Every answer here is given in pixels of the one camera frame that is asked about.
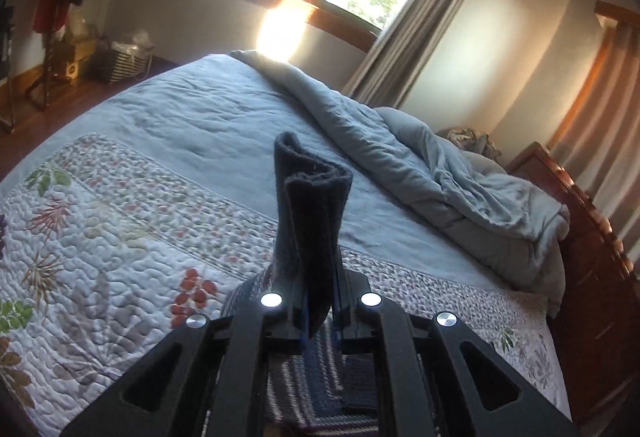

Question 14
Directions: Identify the patterned pillow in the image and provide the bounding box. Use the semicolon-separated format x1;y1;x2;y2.
446;127;502;160

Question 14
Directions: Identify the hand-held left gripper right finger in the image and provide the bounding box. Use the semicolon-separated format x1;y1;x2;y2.
332;262;583;437

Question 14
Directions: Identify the striped storage basket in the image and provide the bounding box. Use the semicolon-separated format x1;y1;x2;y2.
96;33;157;85

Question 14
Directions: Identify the wooden clothes rack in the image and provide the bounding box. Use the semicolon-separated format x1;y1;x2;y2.
22;0;76;110

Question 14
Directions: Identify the cardboard box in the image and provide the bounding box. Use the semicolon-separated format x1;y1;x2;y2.
50;39;97;80

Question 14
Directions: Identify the grey comforter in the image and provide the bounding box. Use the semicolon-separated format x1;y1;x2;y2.
229;49;572;318

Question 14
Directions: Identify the floral quilted bedspread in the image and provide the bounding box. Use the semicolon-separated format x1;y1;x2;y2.
0;54;573;437

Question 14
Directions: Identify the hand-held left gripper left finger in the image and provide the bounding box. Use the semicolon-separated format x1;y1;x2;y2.
60;276;307;437

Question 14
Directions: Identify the striped knit sweater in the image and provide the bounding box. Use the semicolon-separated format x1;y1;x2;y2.
220;132;382;434

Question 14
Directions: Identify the grey curtain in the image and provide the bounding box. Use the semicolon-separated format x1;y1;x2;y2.
344;0;506;108

